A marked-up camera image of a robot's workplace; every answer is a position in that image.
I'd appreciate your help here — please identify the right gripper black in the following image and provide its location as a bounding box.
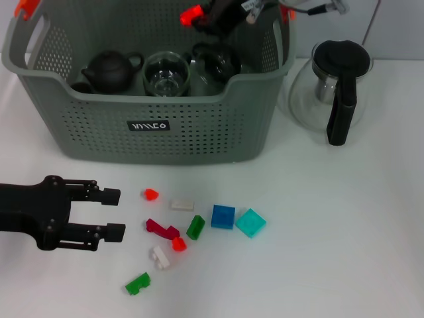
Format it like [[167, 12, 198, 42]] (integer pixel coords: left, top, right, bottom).
[[191, 0, 266, 36]]

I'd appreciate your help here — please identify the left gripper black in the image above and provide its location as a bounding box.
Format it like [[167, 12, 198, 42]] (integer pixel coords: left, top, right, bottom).
[[0, 175, 127, 252]]

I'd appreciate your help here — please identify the tall orange-red block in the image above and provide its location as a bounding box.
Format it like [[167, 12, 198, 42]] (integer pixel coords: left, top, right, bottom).
[[180, 5, 203, 27]]

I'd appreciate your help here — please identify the glass teacup with black sleeve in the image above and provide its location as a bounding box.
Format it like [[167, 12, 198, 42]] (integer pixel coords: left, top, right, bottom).
[[190, 41, 242, 90], [142, 51, 192, 97]]

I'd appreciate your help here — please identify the green slope block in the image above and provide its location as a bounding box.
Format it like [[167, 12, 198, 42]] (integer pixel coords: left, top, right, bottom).
[[185, 215, 206, 240]]

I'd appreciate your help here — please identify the blue square plate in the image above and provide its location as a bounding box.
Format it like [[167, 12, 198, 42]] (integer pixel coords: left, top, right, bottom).
[[210, 204, 236, 229]]

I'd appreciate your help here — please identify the teal square plate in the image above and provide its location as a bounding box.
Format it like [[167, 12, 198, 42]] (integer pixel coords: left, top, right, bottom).
[[235, 207, 267, 239]]

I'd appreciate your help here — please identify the dark red curved block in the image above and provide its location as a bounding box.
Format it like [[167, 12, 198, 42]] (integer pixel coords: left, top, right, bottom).
[[144, 217, 181, 240]]

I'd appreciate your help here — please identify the grey perforated storage bin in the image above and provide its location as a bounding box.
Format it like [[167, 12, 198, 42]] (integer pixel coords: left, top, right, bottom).
[[0, 0, 297, 166]]

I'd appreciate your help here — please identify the white two-stud brick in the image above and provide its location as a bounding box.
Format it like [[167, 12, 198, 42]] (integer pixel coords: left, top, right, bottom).
[[148, 245, 172, 271]]

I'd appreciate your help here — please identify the white two-stud flat plate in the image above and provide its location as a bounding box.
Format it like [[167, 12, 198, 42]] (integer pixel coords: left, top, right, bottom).
[[170, 198, 195, 212]]

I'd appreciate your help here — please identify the green two-stud brick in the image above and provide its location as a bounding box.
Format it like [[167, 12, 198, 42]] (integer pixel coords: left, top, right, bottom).
[[125, 272, 152, 296]]

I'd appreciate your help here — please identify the dark clay teapot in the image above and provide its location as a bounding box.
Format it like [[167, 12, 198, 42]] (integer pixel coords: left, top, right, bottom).
[[81, 50, 146, 95]]

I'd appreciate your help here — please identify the orange bin handle latch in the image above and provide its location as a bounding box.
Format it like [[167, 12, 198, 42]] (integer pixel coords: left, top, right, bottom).
[[13, 0, 40, 19], [280, 6, 296, 23]]

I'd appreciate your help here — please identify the glass carafe with black handle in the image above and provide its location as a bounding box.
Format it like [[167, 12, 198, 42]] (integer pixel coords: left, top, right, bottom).
[[287, 39, 374, 146]]

